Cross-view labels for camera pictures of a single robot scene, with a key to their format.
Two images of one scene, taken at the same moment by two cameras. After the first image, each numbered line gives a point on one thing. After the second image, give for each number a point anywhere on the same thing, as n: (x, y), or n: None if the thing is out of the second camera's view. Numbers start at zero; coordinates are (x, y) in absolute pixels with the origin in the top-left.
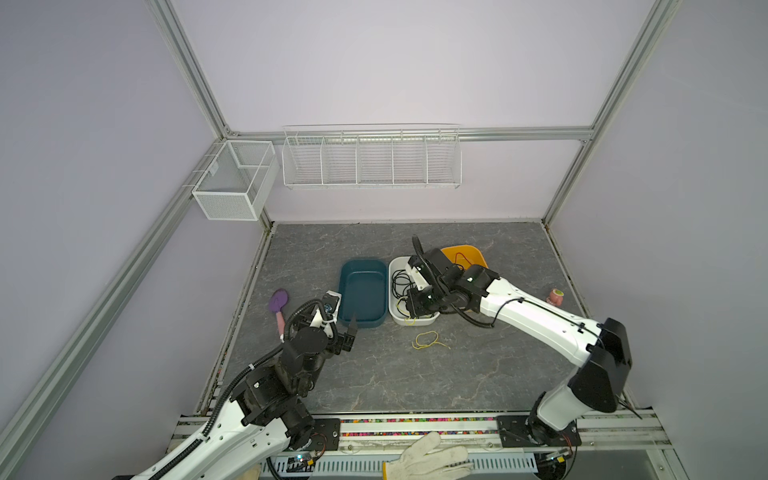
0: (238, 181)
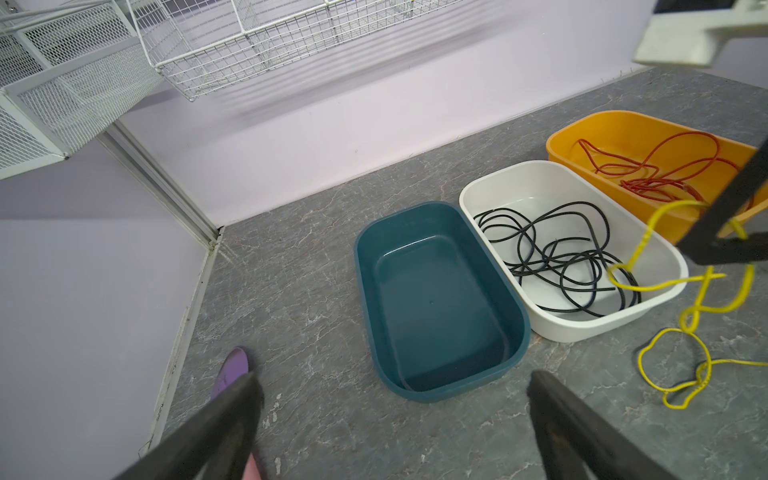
0: (67, 69)
